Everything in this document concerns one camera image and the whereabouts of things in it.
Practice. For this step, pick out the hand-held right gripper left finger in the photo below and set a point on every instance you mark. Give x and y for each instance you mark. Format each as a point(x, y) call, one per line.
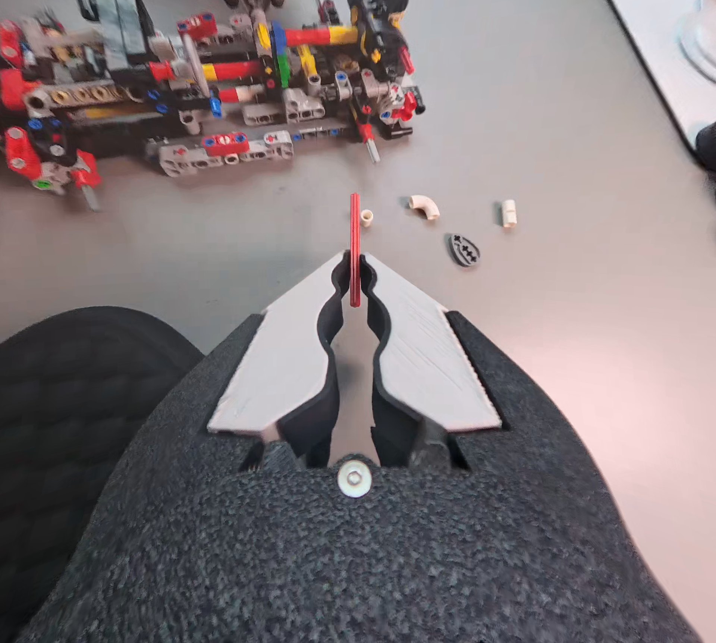
point(274, 369)

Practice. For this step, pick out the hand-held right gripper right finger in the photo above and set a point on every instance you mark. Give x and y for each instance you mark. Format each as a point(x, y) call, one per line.
point(436, 369)

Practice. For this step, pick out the red toy axle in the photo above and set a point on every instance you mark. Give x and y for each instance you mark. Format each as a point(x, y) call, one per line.
point(355, 240)

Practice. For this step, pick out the toy brick car chassis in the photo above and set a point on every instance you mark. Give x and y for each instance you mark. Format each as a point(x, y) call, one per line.
point(313, 106)

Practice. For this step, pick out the white toy elbow piece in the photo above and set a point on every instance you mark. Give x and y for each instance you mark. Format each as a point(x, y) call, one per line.
point(425, 206)

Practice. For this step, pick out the grey desk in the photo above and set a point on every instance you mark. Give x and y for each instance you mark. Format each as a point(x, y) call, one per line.
point(559, 318)

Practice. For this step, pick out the grey oval toy cam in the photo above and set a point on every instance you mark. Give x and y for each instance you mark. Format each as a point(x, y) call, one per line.
point(464, 250)

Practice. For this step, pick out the small white toy bushing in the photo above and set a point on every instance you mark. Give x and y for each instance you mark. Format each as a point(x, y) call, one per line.
point(367, 218)

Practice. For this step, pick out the white toy tube piece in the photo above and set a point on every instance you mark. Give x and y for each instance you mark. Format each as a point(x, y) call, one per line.
point(508, 214)

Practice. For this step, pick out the white tray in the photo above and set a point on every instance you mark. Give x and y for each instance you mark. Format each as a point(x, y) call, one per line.
point(643, 27)

